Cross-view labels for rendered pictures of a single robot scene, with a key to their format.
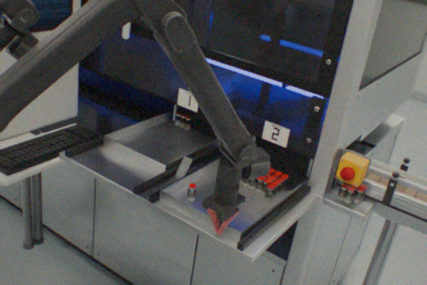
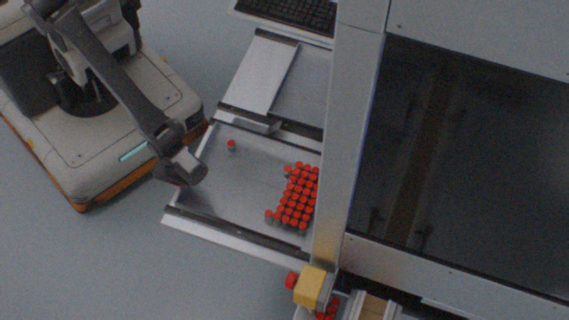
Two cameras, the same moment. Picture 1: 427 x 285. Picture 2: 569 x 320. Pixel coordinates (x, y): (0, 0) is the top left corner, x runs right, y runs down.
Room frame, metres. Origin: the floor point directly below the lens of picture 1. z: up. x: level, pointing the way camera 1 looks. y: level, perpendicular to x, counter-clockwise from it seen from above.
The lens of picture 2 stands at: (1.08, -0.94, 2.47)
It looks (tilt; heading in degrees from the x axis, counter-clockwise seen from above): 60 degrees down; 78
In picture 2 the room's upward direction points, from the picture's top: 1 degrees clockwise
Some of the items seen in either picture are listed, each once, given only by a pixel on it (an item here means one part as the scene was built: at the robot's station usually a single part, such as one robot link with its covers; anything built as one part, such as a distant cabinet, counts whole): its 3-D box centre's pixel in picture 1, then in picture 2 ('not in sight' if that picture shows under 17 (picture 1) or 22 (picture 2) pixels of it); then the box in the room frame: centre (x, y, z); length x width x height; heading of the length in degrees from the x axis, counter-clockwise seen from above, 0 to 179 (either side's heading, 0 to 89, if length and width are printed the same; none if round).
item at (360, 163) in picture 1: (353, 168); (312, 288); (1.26, -0.42, 0.99); 0.08 x 0.07 x 0.07; 149
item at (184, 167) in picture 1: (172, 174); (256, 122); (1.22, 0.09, 0.91); 0.14 x 0.03 x 0.06; 149
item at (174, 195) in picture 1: (233, 192); (256, 184); (1.19, -0.09, 0.90); 0.34 x 0.26 x 0.04; 148
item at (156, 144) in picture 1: (168, 139); (340, 96); (1.46, 0.14, 0.90); 0.34 x 0.26 x 0.04; 149
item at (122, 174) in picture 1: (194, 172); (295, 142); (1.31, 0.03, 0.87); 0.70 x 0.48 x 0.02; 59
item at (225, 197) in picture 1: (226, 193); (174, 163); (0.99, -0.05, 1.01); 0.10 x 0.07 x 0.07; 149
